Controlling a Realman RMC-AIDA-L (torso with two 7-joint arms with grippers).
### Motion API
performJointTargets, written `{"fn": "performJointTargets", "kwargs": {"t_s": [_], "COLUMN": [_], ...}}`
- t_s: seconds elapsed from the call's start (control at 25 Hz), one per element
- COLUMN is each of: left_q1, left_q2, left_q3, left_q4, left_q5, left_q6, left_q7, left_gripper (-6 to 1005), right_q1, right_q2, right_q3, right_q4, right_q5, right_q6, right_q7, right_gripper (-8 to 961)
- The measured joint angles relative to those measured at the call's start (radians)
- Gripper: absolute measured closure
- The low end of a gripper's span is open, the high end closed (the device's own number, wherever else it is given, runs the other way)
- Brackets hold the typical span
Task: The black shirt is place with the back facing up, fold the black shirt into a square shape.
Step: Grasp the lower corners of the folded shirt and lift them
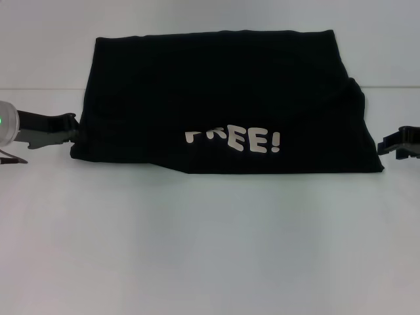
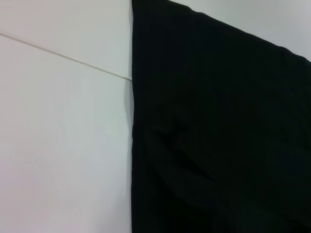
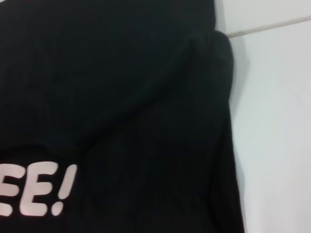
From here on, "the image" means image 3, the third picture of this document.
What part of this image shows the black t-shirt with white print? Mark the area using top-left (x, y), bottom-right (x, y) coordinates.
top-left (0, 0), bottom-right (246, 233)

